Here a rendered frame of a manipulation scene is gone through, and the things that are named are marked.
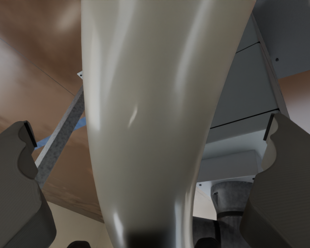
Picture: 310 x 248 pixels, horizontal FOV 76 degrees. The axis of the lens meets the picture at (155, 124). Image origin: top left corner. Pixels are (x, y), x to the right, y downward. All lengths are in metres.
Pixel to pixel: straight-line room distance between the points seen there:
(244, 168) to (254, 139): 0.10
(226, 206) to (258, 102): 0.34
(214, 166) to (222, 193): 0.09
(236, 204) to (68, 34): 1.45
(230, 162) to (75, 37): 1.32
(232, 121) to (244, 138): 0.07
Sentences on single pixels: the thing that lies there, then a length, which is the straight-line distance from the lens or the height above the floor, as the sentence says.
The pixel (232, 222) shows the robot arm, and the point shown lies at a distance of 0.68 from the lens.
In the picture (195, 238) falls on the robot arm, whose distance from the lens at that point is 0.64.
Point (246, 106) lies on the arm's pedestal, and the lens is 0.70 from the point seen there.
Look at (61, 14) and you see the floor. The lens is 1.58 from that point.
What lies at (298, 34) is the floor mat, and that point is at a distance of 1.47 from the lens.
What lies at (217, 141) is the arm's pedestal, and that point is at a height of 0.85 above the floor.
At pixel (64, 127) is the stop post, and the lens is 1.42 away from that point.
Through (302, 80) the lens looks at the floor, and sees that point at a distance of 1.70.
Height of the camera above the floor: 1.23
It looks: 38 degrees down
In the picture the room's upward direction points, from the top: 167 degrees counter-clockwise
